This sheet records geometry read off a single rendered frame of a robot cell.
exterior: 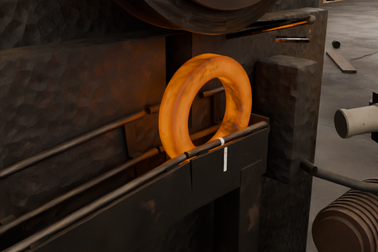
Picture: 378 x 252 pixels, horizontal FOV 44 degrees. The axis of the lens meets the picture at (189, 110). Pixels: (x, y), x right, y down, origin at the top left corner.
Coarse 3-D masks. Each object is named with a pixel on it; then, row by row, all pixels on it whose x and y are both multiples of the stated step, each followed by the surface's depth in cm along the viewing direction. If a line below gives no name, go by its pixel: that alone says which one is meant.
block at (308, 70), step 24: (264, 72) 89; (288, 72) 85; (312, 72) 87; (264, 96) 90; (288, 96) 86; (312, 96) 89; (288, 120) 88; (312, 120) 91; (288, 144) 89; (288, 168) 90
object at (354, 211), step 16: (352, 192) 96; (368, 192) 95; (336, 208) 90; (352, 208) 89; (368, 208) 90; (320, 224) 91; (336, 224) 88; (352, 224) 87; (368, 224) 86; (320, 240) 92; (336, 240) 89; (352, 240) 86; (368, 240) 85
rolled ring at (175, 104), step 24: (192, 72) 68; (216, 72) 71; (240, 72) 75; (168, 96) 68; (192, 96) 68; (240, 96) 77; (168, 120) 67; (240, 120) 78; (168, 144) 69; (192, 144) 71
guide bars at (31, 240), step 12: (240, 132) 77; (252, 132) 79; (204, 144) 71; (216, 144) 72; (180, 156) 68; (192, 156) 69; (156, 168) 65; (168, 168) 66; (132, 180) 62; (144, 180) 63; (120, 192) 60; (96, 204) 58; (72, 216) 56; (84, 216) 57; (48, 228) 54; (60, 228) 55; (24, 240) 52; (36, 240) 53
